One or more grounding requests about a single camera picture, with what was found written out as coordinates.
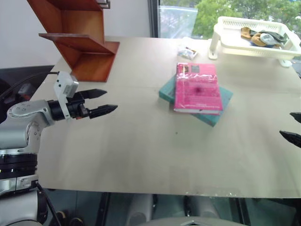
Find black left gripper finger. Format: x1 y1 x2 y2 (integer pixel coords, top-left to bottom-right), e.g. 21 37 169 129
88 104 119 119
81 89 108 100

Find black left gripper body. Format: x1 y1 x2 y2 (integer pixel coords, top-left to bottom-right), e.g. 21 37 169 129
67 91 91 120

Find wooden zigzag shelf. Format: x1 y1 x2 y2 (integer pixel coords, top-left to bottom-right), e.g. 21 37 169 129
26 0 121 83

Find teal book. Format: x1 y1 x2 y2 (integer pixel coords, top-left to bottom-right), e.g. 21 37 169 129
158 73 234 128

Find pink book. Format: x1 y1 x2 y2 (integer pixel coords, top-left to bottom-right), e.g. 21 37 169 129
173 62 223 116

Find items in basket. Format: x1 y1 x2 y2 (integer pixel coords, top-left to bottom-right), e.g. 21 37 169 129
256 30 290 48

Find grey and white sock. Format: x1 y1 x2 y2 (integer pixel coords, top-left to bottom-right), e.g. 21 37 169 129
259 32 275 45

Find blue and yellow sock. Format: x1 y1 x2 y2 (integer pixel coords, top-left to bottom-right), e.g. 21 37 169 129
250 32 265 47

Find black table leg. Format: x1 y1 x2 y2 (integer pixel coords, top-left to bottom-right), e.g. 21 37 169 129
234 197 246 226
98 192 111 226

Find white plastic basket rack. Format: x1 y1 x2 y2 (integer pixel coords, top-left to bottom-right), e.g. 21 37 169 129
207 16 301 69

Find tan sock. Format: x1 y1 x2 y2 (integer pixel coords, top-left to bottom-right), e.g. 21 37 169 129
240 26 253 40

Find small clear plastic packet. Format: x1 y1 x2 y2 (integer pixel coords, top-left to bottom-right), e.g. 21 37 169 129
176 36 199 60

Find grey rounded robot leg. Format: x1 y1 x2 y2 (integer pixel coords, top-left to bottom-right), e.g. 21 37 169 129
187 195 221 221
127 193 154 226

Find dark rounded shape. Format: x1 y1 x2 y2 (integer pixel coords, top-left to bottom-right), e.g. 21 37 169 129
69 216 84 226

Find silver robot torso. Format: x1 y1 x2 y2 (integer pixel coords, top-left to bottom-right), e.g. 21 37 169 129
141 216 238 226

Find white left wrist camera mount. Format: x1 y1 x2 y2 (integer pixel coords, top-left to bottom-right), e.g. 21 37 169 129
53 71 79 121

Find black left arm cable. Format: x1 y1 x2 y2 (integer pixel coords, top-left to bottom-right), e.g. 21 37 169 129
0 71 60 99

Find dark window frame post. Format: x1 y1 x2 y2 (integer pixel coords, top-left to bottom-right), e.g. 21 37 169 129
148 0 161 38

